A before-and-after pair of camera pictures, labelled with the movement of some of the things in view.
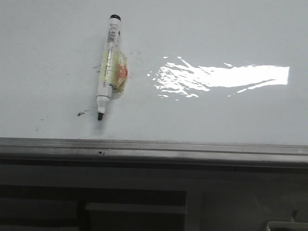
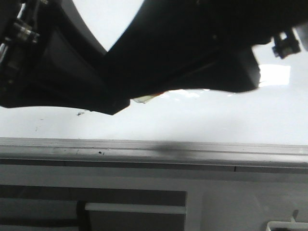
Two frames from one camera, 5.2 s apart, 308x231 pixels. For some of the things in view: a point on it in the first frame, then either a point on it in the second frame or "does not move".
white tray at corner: (286, 225) does not move
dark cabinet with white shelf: (52, 208) does not move
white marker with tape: (114, 72) to (145, 99)
